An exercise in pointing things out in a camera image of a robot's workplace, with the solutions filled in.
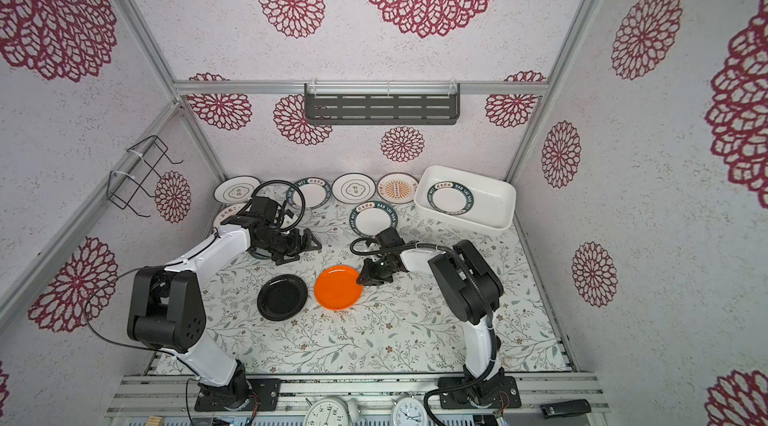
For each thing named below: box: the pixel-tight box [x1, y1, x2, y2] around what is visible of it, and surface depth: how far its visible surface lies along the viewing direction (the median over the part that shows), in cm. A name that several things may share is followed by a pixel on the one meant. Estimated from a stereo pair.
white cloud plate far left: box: [213, 175, 261, 204], surface depth 120 cm
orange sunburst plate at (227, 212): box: [213, 203, 248, 232], surface depth 115 cm
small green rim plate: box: [349, 201, 398, 237], surface depth 112 cm
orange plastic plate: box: [314, 265, 363, 311], surface depth 94 cm
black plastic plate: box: [257, 274, 308, 322], surface depth 91 cm
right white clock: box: [391, 396, 428, 426], surface depth 70 cm
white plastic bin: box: [414, 165, 517, 231], surface depth 118 cm
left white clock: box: [304, 397, 351, 426], surface depth 69 cm
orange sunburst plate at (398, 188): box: [377, 172, 419, 205], surface depth 123 cm
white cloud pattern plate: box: [331, 172, 377, 205], surface depth 123 cm
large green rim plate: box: [427, 181, 474, 216], surface depth 118 cm
